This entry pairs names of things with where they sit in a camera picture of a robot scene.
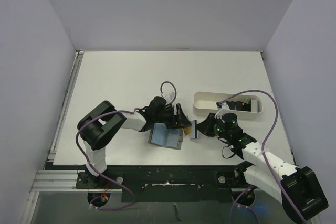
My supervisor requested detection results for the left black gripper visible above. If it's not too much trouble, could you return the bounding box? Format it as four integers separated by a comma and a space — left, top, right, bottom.
153, 104, 190, 129

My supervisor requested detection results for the gold VIP card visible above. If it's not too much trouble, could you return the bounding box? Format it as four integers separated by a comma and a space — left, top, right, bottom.
183, 127, 192, 136

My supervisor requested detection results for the white magnetic stripe card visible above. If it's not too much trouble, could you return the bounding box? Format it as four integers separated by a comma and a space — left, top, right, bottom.
189, 120, 198, 140

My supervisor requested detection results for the white plastic tray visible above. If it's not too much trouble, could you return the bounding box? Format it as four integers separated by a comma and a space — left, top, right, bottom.
193, 92, 263, 120

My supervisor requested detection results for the grey blue card holder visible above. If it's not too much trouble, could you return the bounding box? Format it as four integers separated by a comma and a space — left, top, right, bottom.
148, 124, 183, 150

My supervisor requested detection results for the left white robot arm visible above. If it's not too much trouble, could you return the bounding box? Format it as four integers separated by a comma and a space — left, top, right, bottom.
75, 96, 192, 188

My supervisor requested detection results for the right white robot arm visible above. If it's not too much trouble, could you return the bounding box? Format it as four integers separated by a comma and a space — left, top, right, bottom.
196, 113, 329, 223

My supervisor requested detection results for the stack of dark cards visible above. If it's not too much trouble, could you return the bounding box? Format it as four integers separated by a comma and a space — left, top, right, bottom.
226, 101, 251, 112

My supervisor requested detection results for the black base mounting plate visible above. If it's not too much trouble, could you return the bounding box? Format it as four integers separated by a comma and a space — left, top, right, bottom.
76, 165, 249, 203

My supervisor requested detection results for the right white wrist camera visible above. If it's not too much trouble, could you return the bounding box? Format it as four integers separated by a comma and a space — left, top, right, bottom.
215, 101, 230, 118

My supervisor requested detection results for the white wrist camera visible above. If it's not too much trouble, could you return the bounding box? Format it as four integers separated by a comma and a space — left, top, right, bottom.
162, 92, 175, 103
215, 101, 230, 118

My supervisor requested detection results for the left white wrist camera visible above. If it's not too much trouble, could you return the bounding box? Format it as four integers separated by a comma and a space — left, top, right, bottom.
162, 92, 175, 103

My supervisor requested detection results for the left aluminium rail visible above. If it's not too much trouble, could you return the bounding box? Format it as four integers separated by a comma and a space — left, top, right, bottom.
46, 50, 85, 162

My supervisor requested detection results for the aluminium rail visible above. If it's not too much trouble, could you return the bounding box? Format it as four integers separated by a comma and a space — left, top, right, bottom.
46, 50, 85, 162
30, 170, 77, 192

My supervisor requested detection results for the front aluminium rail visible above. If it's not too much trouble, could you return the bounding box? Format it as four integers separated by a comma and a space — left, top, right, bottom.
30, 170, 77, 192

